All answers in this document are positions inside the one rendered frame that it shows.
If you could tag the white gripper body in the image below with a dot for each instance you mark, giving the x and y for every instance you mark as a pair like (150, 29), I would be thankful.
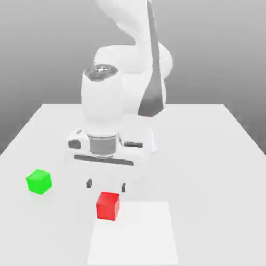
(104, 169)

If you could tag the small green cube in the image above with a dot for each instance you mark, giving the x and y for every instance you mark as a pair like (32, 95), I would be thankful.
(39, 182)

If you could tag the small red cube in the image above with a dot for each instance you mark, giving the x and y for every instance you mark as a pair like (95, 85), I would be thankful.
(107, 206)

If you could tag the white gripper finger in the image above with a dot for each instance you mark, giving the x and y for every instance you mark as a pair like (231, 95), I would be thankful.
(123, 187)
(89, 183)

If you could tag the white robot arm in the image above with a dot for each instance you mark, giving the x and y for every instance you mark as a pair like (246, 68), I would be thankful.
(101, 104)

